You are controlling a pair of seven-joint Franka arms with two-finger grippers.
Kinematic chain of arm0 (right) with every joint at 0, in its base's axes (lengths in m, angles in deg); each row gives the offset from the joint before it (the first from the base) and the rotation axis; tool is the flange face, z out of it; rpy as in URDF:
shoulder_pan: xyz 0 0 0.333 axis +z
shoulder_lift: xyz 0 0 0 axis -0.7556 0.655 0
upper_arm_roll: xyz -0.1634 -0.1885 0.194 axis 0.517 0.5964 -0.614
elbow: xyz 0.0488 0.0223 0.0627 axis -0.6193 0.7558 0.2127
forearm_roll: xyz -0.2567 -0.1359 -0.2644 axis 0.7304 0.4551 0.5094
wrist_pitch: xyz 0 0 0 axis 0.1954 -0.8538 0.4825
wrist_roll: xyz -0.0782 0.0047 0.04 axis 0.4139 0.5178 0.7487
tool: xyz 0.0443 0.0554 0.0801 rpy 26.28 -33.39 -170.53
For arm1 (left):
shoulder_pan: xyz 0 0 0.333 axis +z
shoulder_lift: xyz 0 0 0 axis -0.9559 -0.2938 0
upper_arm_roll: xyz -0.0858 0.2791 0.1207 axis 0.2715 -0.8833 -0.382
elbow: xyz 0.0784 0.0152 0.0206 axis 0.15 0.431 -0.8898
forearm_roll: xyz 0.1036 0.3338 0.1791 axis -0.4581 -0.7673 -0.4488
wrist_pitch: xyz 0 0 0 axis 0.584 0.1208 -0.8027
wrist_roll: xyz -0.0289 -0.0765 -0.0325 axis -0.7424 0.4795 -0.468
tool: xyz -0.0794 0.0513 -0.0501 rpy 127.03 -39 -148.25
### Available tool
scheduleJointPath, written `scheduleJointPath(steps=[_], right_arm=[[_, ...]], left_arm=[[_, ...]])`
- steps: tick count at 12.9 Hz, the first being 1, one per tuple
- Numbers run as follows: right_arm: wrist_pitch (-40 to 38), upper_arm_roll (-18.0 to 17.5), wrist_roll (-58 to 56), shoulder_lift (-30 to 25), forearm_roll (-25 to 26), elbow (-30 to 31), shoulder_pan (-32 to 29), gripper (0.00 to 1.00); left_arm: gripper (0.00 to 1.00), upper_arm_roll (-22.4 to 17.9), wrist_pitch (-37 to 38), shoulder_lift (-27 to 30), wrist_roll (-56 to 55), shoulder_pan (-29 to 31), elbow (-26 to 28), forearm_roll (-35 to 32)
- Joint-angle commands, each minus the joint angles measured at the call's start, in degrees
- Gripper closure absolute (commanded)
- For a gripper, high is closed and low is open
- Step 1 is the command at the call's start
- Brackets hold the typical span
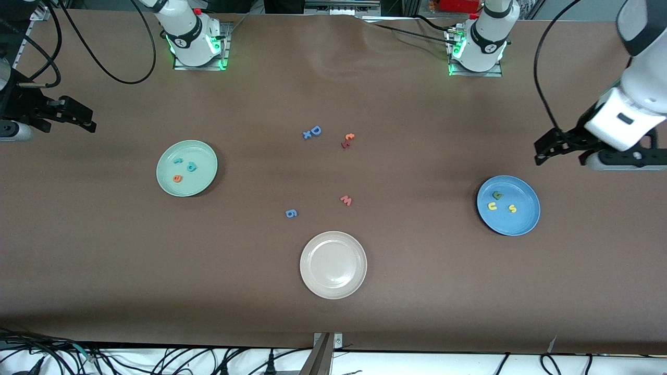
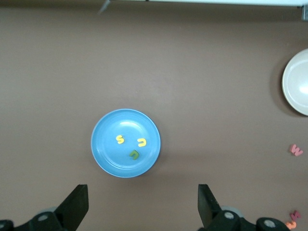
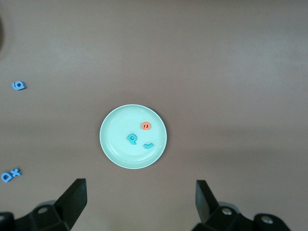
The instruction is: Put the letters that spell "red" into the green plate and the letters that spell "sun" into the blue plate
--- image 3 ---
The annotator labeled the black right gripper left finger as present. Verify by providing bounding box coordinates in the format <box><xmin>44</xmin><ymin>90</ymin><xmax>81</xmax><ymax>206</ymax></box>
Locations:
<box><xmin>0</xmin><ymin>178</ymin><xmax>88</xmax><ymax>231</ymax></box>

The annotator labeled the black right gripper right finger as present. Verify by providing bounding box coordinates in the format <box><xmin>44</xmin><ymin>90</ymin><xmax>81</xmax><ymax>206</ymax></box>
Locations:
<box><xmin>192</xmin><ymin>180</ymin><xmax>292</xmax><ymax>231</ymax></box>

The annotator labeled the blue foam letter D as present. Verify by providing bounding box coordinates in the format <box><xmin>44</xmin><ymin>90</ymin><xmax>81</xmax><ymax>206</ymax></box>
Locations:
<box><xmin>0</xmin><ymin>171</ymin><xmax>13</xmax><ymax>183</ymax></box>

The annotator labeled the light green plate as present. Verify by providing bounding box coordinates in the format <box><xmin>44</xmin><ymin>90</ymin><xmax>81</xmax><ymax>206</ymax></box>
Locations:
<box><xmin>99</xmin><ymin>103</ymin><xmax>168</xmax><ymax>169</ymax></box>

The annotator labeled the brown table cover sheet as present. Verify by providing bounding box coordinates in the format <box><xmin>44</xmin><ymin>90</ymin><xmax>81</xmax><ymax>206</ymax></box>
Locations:
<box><xmin>0</xmin><ymin>0</ymin><xmax>308</xmax><ymax>231</ymax></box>

